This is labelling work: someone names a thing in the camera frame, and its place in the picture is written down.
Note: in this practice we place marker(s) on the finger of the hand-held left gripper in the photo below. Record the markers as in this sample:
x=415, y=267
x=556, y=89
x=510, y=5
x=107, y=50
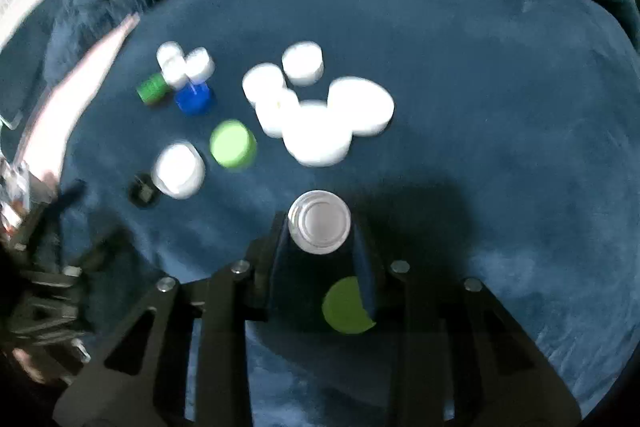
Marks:
x=67, y=199

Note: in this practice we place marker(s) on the green cap bottle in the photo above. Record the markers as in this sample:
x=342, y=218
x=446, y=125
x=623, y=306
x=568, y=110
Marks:
x=152, y=89

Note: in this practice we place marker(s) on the dark bottle with green label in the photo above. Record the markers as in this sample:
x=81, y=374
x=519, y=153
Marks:
x=320, y=222

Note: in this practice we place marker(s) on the blue bottle cap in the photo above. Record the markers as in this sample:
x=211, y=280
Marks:
x=195, y=101

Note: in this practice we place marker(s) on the lime green cap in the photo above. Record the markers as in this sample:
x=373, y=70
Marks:
x=231, y=144

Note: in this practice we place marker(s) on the pink blanket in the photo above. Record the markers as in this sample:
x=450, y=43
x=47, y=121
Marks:
x=75, y=97

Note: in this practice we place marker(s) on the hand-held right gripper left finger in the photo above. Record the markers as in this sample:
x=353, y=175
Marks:
x=272, y=257

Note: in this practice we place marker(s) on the dark blue plush blanket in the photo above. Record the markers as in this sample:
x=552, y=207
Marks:
x=450, y=57

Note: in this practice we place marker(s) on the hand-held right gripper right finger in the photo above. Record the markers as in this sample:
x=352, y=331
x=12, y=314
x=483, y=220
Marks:
x=369, y=269

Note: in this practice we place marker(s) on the small black object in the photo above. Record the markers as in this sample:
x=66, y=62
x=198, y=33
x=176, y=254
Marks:
x=142, y=192

